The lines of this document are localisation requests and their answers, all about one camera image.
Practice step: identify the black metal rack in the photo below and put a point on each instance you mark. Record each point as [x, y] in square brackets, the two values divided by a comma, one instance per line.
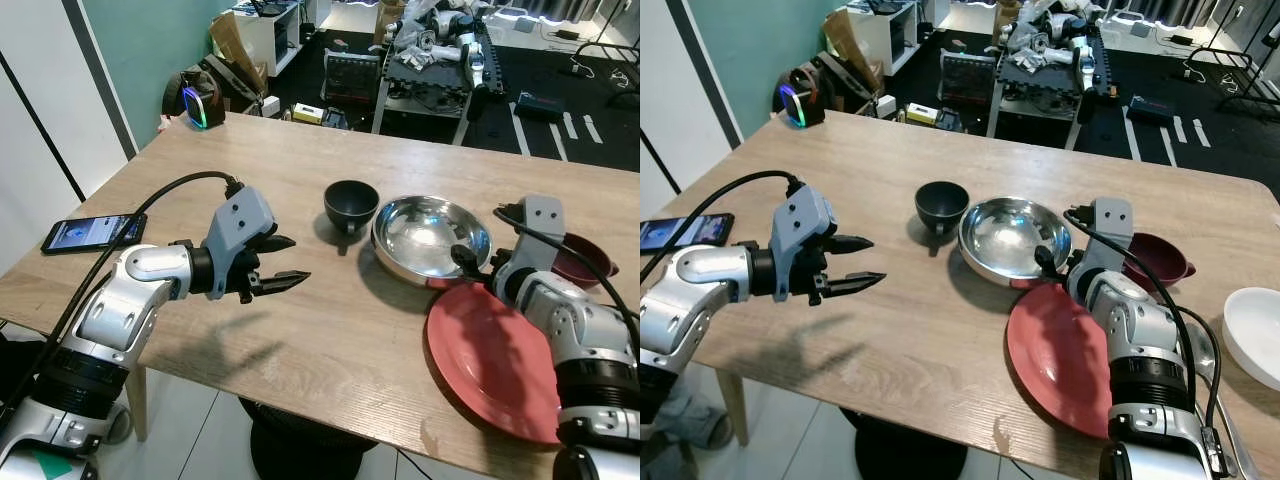
[610, 62]
[1235, 75]

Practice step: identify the stainless steel bowl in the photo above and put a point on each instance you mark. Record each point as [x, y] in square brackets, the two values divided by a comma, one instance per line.
[425, 235]
[1005, 235]

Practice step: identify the cart with robot parts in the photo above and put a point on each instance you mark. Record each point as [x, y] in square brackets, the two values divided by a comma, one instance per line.
[1050, 60]
[435, 65]

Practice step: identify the black round stool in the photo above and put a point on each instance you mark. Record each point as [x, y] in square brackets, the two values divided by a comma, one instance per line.
[300, 440]
[900, 445]

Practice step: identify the dark red bowl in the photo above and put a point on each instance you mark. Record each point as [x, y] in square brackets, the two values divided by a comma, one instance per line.
[1160, 260]
[582, 262]

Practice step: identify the wooden table leg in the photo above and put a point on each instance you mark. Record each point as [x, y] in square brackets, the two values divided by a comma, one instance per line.
[137, 400]
[733, 405]

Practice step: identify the white bowl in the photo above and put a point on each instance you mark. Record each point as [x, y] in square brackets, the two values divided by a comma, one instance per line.
[1255, 335]

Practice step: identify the brown cardboard box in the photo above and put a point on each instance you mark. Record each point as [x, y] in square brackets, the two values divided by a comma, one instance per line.
[238, 50]
[850, 50]

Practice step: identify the red plate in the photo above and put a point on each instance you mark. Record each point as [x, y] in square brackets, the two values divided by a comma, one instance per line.
[490, 350]
[1060, 350]

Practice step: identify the black smartphone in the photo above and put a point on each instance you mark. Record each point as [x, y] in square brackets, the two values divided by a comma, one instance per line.
[685, 232]
[92, 233]

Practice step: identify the white shelf unit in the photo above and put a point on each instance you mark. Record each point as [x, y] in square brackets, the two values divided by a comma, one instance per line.
[270, 35]
[885, 30]

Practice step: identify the flat black case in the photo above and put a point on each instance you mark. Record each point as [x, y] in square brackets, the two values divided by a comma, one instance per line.
[542, 106]
[1150, 109]

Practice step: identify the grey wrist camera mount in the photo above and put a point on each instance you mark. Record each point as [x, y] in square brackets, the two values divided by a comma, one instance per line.
[1112, 228]
[543, 225]
[805, 215]
[240, 215]

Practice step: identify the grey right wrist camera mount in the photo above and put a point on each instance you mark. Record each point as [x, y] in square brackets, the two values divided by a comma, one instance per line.
[543, 225]
[1112, 228]

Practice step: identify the yellow box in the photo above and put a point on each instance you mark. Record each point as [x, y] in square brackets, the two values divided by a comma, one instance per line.
[921, 114]
[307, 113]

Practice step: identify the black crate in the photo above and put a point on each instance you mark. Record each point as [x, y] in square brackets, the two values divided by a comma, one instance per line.
[350, 78]
[965, 78]

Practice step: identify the small black bowl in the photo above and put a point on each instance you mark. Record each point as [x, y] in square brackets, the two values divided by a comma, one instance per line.
[351, 205]
[941, 205]

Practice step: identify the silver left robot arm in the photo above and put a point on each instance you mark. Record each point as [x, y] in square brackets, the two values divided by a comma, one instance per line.
[690, 290]
[120, 310]

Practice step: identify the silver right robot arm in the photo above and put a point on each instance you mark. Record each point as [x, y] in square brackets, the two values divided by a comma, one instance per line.
[580, 330]
[1140, 330]

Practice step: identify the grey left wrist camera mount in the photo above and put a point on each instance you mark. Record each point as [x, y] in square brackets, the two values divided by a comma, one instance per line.
[805, 215]
[240, 215]

